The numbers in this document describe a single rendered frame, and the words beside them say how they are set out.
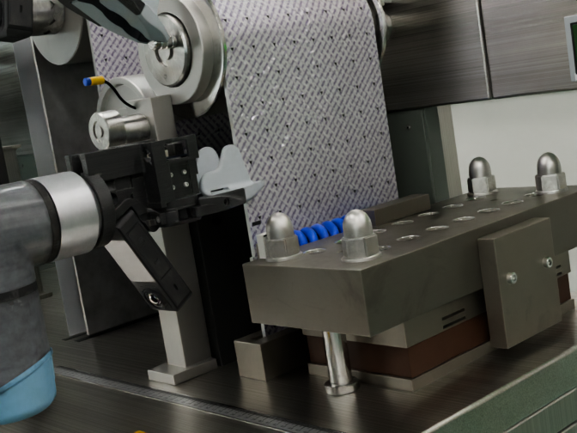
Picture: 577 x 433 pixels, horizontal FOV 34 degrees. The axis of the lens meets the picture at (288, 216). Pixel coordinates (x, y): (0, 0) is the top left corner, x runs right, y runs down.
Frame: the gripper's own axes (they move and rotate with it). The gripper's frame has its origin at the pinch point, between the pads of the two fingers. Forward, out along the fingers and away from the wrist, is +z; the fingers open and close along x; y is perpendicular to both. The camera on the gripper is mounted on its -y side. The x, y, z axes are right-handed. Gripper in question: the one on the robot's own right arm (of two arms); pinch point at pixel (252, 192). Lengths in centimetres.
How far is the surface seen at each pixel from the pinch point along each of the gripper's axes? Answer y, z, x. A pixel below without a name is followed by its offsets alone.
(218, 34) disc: 16.3, -1.7, -0.8
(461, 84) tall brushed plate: 7.1, 30.5, -5.5
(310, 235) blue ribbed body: -5.6, 4.1, -3.3
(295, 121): 6.3, 7.5, -0.3
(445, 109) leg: 3, 50, 13
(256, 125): 6.7, 1.8, -0.2
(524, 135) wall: -24, 263, 142
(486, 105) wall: -10, 263, 158
